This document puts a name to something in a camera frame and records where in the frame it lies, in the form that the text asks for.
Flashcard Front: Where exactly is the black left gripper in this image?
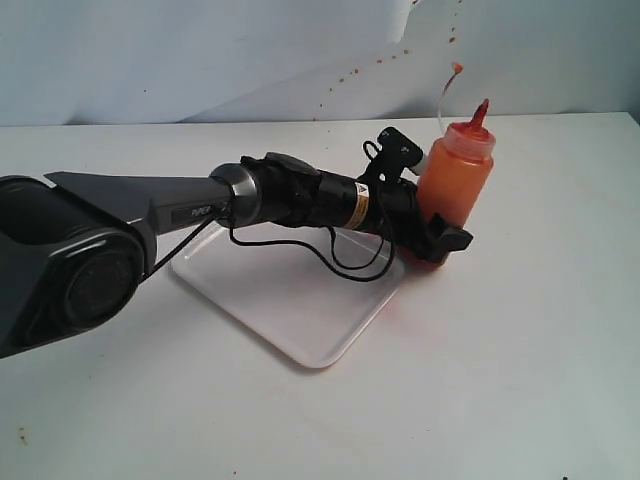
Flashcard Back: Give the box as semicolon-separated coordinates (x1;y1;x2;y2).
345;176;473;263

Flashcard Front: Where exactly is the red sauce squeeze bottle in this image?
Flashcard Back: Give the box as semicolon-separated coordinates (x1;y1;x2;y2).
413;99;496;233

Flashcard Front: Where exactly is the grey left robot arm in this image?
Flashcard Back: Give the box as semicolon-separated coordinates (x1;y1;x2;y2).
1;152;472;357

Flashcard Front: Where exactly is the white rectangular tray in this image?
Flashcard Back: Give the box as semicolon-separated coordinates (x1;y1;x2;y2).
171;223;406;369

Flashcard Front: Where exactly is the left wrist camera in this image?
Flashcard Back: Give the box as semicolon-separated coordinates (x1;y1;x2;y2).
360;127;427;183

